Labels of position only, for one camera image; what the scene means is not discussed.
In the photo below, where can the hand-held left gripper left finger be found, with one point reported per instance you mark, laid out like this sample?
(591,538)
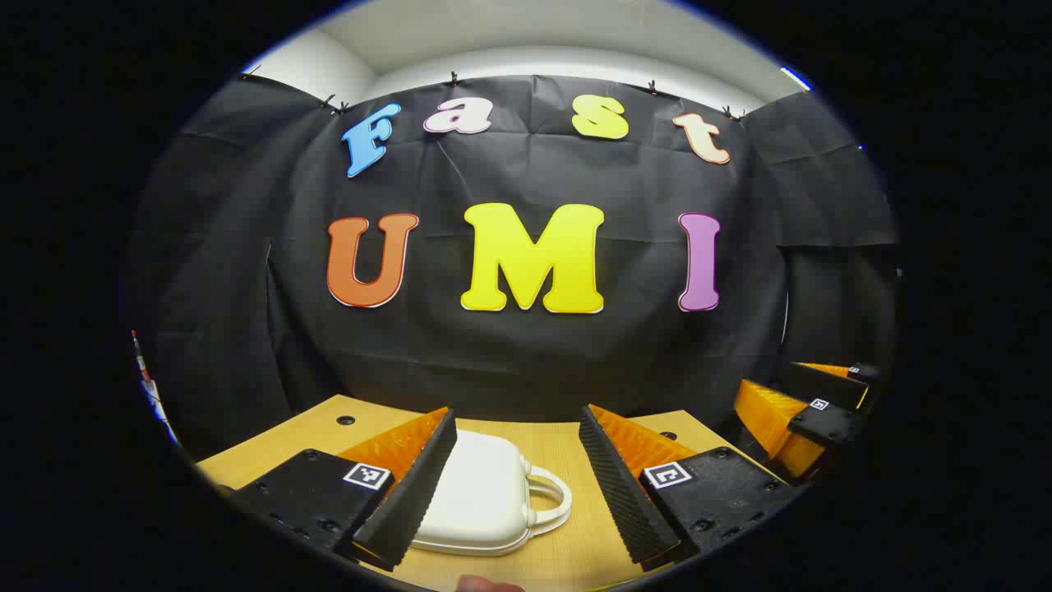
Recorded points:
(411,501)

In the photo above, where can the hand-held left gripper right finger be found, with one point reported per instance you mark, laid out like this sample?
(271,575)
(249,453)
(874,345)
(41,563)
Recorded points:
(620,493)

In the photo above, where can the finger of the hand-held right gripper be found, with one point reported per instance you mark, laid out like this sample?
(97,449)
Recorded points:
(822,385)
(826,423)

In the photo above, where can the white suitcase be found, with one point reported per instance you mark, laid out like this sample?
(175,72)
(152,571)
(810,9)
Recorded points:
(481,485)

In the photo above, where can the black backdrop cloth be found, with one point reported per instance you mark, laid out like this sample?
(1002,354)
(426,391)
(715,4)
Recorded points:
(526,362)

